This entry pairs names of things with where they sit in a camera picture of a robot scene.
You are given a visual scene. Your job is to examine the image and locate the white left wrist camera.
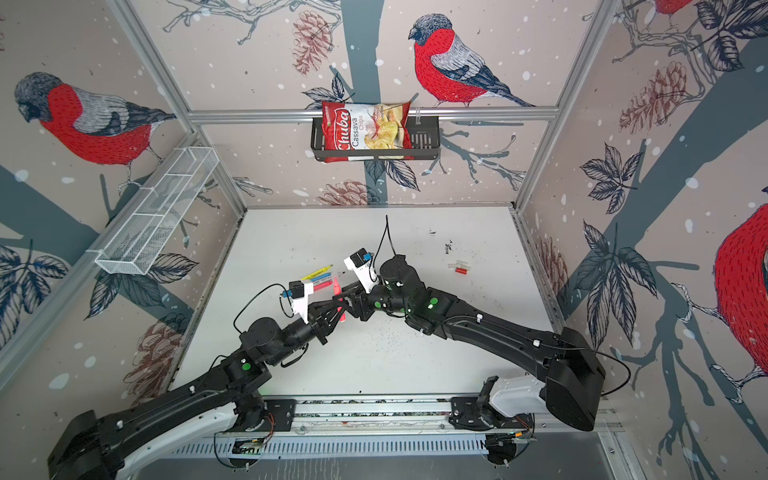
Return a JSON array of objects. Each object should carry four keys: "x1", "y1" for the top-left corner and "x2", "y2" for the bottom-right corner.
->
[{"x1": 288, "y1": 280, "x2": 314, "y2": 324}]

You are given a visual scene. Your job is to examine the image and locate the white marker pen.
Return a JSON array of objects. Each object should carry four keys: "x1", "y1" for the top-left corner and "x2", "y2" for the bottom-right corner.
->
[{"x1": 312, "y1": 272, "x2": 334, "y2": 287}]

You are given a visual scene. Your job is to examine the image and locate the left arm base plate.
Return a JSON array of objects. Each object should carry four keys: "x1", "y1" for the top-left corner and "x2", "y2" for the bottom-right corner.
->
[{"x1": 233, "y1": 398, "x2": 297, "y2": 433}]

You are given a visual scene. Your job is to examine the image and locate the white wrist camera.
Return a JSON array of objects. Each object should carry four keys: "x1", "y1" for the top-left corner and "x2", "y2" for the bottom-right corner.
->
[
  {"x1": 344, "y1": 248, "x2": 378, "y2": 293},
  {"x1": 288, "y1": 280, "x2": 314, "y2": 324}
]

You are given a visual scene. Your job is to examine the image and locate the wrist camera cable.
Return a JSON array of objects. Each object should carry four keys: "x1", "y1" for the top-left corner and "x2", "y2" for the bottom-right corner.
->
[
  {"x1": 232, "y1": 283, "x2": 292, "y2": 335},
  {"x1": 371, "y1": 214, "x2": 398, "y2": 271}
]

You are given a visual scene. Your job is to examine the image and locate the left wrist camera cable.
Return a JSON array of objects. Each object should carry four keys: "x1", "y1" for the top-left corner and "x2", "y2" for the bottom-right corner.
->
[{"x1": 232, "y1": 283, "x2": 292, "y2": 335}]

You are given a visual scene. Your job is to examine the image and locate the white mesh wall tray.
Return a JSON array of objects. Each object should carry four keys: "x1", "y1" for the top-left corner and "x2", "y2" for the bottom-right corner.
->
[{"x1": 95, "y1": 146, "x2": 219, "y2": 275}]

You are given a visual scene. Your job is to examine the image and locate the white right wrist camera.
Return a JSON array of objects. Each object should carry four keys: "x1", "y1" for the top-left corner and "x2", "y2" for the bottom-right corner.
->
[{"x1": 344, "y1": 248, "x2": 378, "y2": 293}]

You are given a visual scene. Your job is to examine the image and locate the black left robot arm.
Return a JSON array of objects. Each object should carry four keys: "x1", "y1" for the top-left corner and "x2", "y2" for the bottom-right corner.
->
[{"x1": 47, "y1": 299, "x2": 350, "y2": 479}]

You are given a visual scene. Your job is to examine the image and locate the yellow highlighter pen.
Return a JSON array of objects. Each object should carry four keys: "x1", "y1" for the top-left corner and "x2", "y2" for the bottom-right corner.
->
[{"x1": 301, "y1": 265, "x2": 333, "y2": 281}]

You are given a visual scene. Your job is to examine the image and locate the black wire wall basket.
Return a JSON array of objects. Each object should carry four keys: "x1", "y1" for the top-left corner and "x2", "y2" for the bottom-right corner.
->
[{"x1": 310, "y1": 113, "x2": 441, "y2": 163}]

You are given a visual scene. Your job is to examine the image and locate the blue highlighter pen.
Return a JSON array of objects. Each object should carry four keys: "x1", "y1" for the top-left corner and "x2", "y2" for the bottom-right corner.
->
[{"x1": 311, "y1": 271, "x2": 333, "y2": 283}]

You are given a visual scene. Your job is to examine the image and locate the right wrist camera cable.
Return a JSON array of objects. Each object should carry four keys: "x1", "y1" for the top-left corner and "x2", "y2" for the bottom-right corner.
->
[{"x1": 371, "y1": 214, "x2": 398, "y2": 271}]

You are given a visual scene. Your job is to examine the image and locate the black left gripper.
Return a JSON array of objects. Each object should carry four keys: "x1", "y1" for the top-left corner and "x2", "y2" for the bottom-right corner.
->
[{"x1": 266, "y1": 299, "x2": 347, "y2": 369}]

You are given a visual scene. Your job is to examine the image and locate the red cassava chips bag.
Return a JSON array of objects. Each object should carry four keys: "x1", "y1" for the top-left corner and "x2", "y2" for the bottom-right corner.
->
[{"x1": 321, "y1": 102, "x2": 412, "y2": 153}]

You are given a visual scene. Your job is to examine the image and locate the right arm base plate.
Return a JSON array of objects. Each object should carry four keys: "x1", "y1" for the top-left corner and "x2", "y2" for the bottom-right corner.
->
[{"x1": 448, "y1": 396, "x2": 535, "y2": 432}]

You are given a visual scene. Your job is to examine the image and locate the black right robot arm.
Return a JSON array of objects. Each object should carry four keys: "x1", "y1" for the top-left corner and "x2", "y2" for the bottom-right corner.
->
[{"x1": 341, "y1": 250, "x2": 606, "y2": 431}]

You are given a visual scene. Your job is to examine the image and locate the aluminium front rail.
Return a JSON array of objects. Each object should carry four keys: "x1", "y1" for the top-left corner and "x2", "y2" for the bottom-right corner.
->
[{"x1": 161, "y1": 392, "x2": 625, "y2": 439}]

